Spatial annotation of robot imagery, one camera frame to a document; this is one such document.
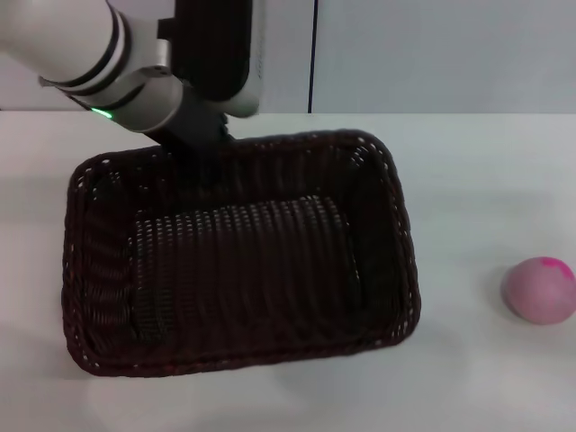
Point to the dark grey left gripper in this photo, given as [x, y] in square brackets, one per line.
[189, 126]

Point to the pink peach toy ball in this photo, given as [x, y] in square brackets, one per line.
[537, 292]

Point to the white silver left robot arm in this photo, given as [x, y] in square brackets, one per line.
[67, 40]

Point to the black white wrist camera box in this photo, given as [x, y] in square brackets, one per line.
[211, 45]

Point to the dark brown woven basket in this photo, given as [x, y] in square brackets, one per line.
[252, 270]

